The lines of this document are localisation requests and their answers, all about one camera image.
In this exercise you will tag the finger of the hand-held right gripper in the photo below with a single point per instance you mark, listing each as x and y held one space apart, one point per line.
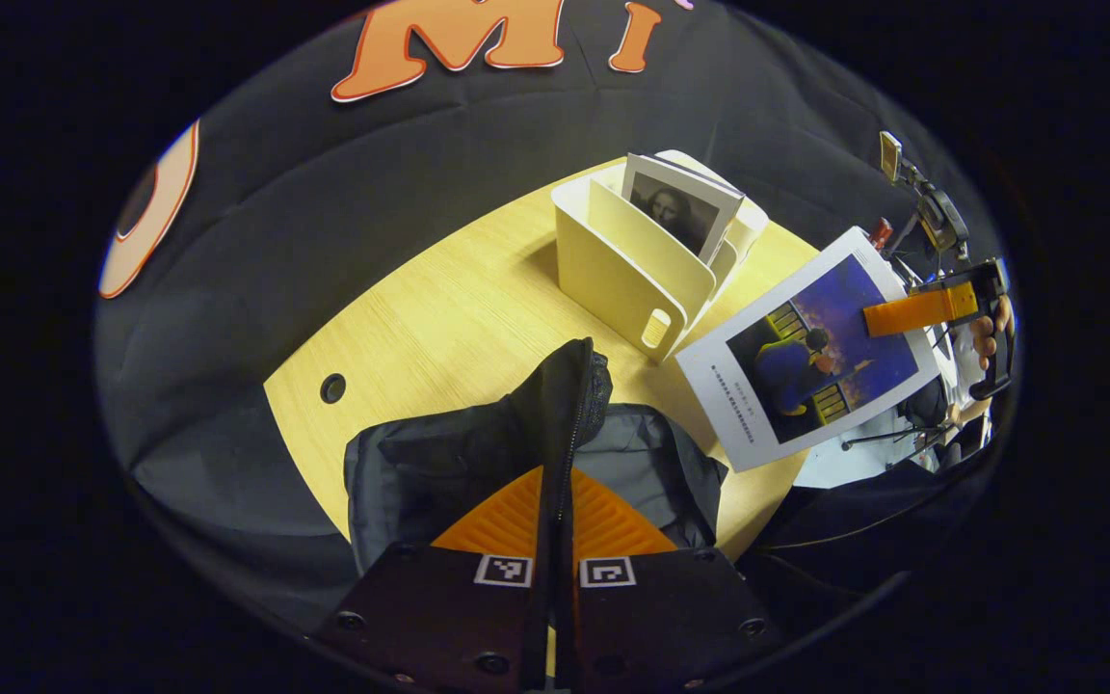
911 310

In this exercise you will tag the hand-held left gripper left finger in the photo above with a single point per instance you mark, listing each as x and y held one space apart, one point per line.
439 617

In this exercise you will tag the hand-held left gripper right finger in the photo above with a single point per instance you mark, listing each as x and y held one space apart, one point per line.
661 617

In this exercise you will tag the blue cover book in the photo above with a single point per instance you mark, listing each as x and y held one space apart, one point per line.
806 357

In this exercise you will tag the black schoolbag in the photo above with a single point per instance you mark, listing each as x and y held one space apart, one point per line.
449 463

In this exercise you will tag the grey portrait cover book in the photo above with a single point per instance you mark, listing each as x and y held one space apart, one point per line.
675 207

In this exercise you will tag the white bookshelf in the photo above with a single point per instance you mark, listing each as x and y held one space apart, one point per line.
613 270

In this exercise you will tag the black stand with device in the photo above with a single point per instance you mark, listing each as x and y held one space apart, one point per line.
940 212

